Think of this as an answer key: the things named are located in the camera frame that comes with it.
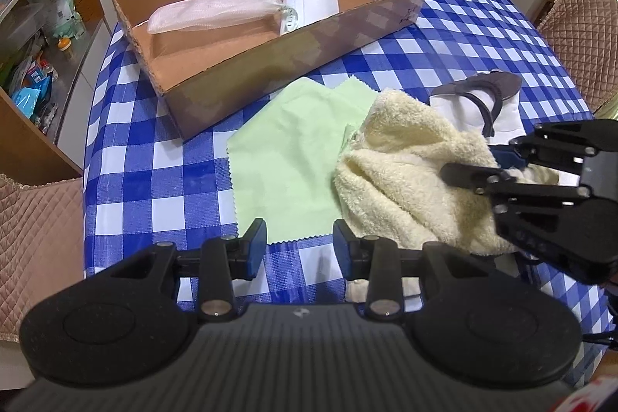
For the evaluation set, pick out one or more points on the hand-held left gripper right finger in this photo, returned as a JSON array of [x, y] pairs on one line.
[[343, 248]]

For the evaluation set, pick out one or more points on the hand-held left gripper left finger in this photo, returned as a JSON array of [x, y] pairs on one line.
[[256, 248]]

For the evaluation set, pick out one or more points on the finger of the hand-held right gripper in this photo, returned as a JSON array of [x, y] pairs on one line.
[[509, 157], [463, 175]]

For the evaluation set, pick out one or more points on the cream terry towel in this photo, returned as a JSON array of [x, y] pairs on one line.
[[410, 151]]

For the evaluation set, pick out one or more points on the white cloth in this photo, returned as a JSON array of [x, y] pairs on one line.
[[463, 112]]

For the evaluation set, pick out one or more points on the dark grey sock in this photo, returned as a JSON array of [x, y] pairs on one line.
[[502, 81]]

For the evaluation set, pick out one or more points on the light green cloth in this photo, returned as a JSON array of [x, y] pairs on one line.
[[285, 161], [355, 105]]

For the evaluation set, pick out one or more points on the cardboard box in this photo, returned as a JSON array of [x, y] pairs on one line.
[[251, 74]]

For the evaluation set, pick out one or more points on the blue white checked tablecloth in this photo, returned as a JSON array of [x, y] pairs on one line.
[[458, 40]]

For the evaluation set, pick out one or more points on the brown quilted chair cover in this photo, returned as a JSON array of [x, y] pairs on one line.
[[584, 45]]

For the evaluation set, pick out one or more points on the pink quilted chair cover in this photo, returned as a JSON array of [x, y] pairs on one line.
[[38, 248]]

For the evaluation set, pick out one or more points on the wooden shelf unit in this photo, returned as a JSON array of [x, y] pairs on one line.
[[29, 151]]

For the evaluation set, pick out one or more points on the blue packets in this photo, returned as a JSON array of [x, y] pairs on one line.
[[31, 96]]

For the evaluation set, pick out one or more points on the small orange-cap bottle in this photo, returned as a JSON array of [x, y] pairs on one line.
[[64, 45]]

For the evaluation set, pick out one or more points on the green white container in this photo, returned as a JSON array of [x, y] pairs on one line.
[[55, 1]]

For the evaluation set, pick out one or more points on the clear plastic storage box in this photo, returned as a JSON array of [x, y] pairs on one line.
[[19, 30]]

